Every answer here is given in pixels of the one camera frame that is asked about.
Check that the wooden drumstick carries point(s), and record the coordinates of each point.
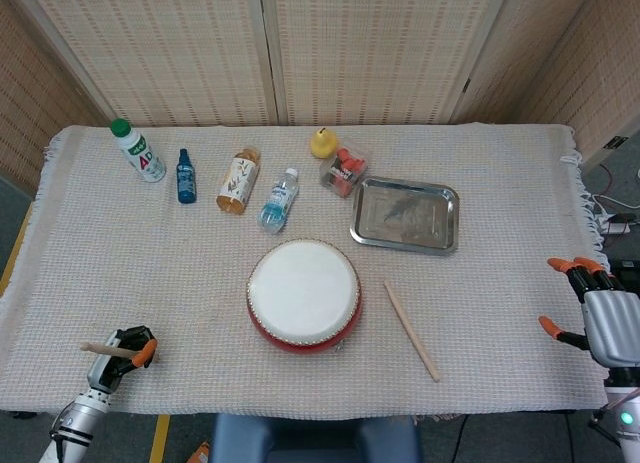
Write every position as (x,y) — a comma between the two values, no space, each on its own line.
(94,347)
(411,330)

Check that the clear water bottle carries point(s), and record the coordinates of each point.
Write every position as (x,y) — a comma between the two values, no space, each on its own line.
(277,203)

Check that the white power strip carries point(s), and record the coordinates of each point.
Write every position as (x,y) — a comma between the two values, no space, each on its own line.
(619,228)

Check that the clear box red items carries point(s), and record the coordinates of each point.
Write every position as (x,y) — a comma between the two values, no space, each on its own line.
(344,170)

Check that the beige woven tablecloth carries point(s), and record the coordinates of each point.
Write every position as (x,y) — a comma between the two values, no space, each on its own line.
(150,263)

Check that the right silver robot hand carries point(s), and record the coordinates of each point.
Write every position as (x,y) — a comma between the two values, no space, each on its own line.
(615,328)

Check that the bamboo folding screen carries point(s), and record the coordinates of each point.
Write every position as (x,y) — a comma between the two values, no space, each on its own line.
(200,58)

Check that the amber tea bottle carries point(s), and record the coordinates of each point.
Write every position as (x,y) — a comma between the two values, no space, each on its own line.
(239,180)

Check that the black box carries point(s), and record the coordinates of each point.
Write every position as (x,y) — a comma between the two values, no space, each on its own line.
(629,273)

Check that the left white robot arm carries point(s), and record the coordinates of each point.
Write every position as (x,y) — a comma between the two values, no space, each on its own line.
(77,420)

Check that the red and white drum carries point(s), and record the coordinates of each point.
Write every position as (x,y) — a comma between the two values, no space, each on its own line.
(302,288)

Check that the yellow toy pear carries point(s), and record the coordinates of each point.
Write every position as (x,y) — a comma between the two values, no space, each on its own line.
(324,144)

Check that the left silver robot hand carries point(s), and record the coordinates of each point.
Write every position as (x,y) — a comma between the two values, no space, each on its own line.
(102,370)

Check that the rectangular metal tray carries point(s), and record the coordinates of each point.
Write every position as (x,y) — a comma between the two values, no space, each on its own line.
(405,215)

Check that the small blue bottle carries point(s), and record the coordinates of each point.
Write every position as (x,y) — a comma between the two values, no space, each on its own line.
(186,180)

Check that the orange packet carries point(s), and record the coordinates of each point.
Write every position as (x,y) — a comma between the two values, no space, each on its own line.
(200,453)

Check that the white bottle green cap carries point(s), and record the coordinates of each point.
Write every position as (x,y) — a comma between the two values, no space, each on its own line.
(142,155)

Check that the blue padded seat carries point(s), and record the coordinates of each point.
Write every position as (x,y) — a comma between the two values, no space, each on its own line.
(310,440)

